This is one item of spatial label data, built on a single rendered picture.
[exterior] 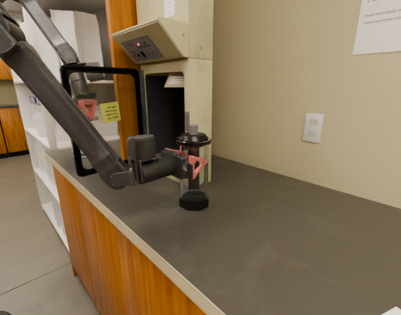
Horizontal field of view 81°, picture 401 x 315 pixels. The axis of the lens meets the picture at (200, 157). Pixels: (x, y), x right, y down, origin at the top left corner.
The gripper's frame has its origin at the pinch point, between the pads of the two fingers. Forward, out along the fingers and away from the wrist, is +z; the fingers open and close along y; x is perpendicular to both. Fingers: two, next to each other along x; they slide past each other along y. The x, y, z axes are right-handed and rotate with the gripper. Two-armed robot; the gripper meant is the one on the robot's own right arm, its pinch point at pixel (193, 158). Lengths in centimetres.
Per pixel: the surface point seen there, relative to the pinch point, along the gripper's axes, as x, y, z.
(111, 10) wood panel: -50, 47, -1
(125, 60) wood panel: -32, 47, 3
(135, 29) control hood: -39.7, 23.2, -4.1
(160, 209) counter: 16.0, 4.9, -10.4
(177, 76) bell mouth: -25.5, 20.7, 10.5
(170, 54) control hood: -32.1, 15.3, 3.5
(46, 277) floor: 110, 122, -36
